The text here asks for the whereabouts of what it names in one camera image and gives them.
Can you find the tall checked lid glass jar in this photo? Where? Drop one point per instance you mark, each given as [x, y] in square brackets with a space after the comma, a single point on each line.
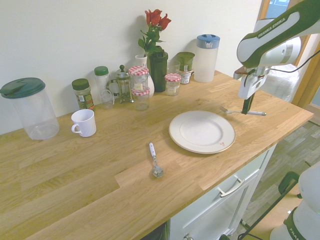
[138, 77]

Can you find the white gold rimmed plate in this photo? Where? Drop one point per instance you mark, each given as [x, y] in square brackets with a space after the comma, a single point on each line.
[202, 131]

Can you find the silver cabinet knob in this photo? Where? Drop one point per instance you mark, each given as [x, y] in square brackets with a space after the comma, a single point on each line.
[187, 236]

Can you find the short checked lid glass jar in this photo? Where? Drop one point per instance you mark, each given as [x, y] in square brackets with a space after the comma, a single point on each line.
[141, 100]

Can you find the clear drinking glass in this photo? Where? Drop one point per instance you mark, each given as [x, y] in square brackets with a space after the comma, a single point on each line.
[174, 66]

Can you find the wooden door frame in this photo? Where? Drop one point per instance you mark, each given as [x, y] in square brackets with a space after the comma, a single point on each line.
[301, 87]

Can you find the green yogurt cup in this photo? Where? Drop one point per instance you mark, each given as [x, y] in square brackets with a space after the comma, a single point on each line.
[186, 61]

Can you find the white kitchen cabinet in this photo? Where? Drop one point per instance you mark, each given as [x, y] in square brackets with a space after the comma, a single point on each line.
[212, 215]

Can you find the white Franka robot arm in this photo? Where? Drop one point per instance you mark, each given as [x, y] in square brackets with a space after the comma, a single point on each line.
[270, 32]

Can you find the labelled checked lid glass jar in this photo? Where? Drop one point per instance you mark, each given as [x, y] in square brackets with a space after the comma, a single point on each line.
[172, 86]

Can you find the glass French press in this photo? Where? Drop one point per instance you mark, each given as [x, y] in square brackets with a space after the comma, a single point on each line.
[123, 86]

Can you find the small clear measuring cup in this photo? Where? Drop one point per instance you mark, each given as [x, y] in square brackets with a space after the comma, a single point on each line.
[108, 101]

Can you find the white blue floral vase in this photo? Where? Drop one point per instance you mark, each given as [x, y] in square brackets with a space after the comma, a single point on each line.
[141, 60]

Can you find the green capped clear bottle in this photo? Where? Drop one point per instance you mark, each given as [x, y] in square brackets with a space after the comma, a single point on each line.
[102, 80]

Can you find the white mug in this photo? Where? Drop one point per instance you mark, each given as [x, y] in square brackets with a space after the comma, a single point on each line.
[86, 125]

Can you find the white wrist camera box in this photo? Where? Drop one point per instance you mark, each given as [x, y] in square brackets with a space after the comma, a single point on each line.
[242, 72]

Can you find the blue lidded plastic pitcher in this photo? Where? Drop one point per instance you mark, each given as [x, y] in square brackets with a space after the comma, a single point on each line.
[206, 65]

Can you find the green lidded plastic pitcher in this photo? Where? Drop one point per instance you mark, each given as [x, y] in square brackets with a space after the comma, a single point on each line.
[35, 112]

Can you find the white plastic bag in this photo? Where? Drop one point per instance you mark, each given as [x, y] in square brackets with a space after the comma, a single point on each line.
[282, 85]

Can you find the dark shaker bottle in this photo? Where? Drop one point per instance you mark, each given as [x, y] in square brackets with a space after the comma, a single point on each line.
[157, 72]

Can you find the dark lidded spice jar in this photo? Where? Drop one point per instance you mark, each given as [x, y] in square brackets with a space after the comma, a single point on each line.
[82, 96]

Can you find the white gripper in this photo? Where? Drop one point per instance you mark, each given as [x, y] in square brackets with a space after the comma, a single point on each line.
[252, 86]

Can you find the red roses bouquet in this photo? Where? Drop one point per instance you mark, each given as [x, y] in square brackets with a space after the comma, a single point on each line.
[155, 22]

